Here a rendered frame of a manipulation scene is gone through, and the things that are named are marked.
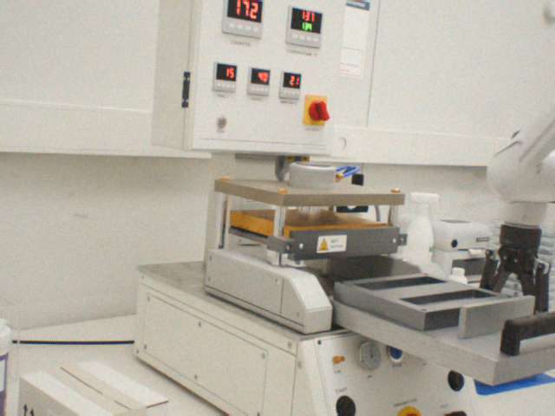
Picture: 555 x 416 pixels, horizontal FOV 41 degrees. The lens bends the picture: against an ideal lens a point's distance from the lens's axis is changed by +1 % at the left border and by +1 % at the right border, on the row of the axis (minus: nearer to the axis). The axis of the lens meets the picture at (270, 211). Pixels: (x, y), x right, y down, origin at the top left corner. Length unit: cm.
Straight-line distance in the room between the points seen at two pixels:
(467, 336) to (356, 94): 127
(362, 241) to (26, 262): 72
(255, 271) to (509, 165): 48
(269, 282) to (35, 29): 75
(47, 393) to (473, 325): 55
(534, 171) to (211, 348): 61
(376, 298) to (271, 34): 54
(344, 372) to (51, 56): 88
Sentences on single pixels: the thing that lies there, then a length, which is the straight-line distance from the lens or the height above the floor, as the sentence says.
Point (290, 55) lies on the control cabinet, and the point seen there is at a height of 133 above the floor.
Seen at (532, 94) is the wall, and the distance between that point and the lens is 291.
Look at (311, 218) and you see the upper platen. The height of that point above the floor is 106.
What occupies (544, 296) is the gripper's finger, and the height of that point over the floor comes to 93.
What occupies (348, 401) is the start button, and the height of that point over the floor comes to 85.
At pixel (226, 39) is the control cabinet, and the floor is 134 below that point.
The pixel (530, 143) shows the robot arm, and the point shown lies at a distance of 129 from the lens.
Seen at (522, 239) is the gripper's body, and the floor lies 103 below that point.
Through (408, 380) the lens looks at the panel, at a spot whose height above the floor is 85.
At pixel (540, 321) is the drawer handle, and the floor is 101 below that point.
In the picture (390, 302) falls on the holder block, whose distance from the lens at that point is 99.
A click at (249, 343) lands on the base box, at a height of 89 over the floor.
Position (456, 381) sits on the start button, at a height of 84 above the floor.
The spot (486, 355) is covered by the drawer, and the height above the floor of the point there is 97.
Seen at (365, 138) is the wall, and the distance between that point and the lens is 209.
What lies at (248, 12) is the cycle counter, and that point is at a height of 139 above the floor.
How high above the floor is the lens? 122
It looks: 7 degrees down
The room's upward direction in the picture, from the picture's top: 5 degrees clockwise
